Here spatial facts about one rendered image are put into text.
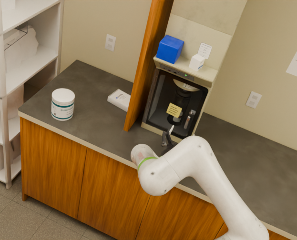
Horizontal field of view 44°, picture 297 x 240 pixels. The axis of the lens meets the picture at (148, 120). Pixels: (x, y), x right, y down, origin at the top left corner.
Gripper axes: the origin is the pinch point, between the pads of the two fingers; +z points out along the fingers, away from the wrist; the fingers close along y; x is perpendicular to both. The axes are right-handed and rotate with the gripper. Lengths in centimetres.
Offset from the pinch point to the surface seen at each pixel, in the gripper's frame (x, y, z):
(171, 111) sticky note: -1.6, 11.3, 11.7
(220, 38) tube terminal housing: -54, 0, 13
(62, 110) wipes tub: 12, 69, -11
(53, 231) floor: 115, 60, -24
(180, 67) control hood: -37.0, 12.3, 1.6
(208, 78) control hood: -37.1, -2.1, 2.0
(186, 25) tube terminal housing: -54, 18, 12
